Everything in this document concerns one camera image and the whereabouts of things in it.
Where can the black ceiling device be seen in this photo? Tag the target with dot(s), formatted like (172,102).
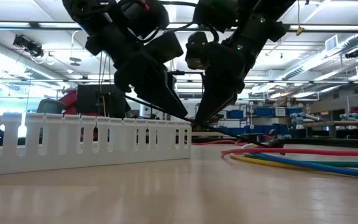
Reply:
(352,54)

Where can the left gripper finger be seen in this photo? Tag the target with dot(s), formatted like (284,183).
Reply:
(163,96)

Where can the black tape roll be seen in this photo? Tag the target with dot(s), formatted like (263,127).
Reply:
(247,138)
(259,137)

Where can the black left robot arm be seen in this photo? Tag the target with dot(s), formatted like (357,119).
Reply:
(82,12)

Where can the black monitor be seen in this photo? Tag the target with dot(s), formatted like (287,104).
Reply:
(89,99)

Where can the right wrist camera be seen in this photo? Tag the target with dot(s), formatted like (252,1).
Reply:
(196,49)

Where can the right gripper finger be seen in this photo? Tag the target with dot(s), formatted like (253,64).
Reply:
(213,102)

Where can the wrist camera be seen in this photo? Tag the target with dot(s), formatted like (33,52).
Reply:
(196,49)
(163,48)

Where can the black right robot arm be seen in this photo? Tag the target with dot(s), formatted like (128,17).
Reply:
(259,28)

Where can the red tag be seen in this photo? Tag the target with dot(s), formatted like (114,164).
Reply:
(145,5)

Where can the black ceiling camera rig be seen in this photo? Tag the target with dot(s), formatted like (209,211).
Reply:
(26,45)

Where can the pale blue tube roll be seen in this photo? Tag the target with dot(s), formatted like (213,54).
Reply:
(353,117)
(306,116)

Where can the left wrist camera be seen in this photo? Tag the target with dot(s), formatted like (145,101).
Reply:
(163,48)

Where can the wooden workbench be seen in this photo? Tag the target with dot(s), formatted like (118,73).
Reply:
(337,124)

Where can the yellow hanging tag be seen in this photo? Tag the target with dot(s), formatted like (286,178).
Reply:
(300,30)

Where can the red machine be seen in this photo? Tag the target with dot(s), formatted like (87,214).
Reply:
(70,102)

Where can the white label sign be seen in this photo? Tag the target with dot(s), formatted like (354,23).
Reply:
(280,112)

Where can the ceiling air vent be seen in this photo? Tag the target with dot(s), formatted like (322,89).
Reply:
(332,43)

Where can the white pillar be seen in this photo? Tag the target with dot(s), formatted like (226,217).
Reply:
(145,110)

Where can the grey office chair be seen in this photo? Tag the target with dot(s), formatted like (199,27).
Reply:
(50,107)

